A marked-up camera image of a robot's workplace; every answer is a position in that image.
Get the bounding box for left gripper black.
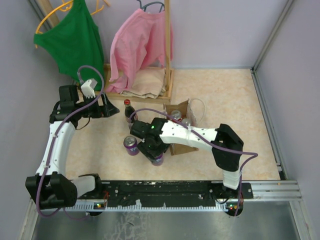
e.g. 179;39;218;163
75;92;119;119

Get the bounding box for purple soda can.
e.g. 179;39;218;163
123;135;140;156
152;154;164;166

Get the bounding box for cola glass bottle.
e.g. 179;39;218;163
124;99;138;129

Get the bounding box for red soda can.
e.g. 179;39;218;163
181;118;192;126
170;109;183;122

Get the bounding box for red soda can front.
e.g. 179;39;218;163
181;118;192;126

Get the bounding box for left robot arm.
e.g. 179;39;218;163
25;85;120;210

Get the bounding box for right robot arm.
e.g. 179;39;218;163
130;117;244;198

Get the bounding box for beige folded cloth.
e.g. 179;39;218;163
120;68;166;99

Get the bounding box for wooden clothes rack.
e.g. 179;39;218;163
35;0;175;104

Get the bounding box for green tank top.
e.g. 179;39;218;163
33;0;105;83

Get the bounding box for pink t-shirt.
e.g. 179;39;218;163
106;8;166;93

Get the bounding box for grey clothes hanger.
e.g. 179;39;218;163
136;0;165;13

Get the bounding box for yellow clothes hanger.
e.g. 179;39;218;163
33;0;111;48

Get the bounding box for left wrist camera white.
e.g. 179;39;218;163
80;78;98;99

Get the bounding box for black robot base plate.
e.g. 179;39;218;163
74;179;254;217

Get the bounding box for aluminium frame rail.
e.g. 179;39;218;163
250;180;302;202

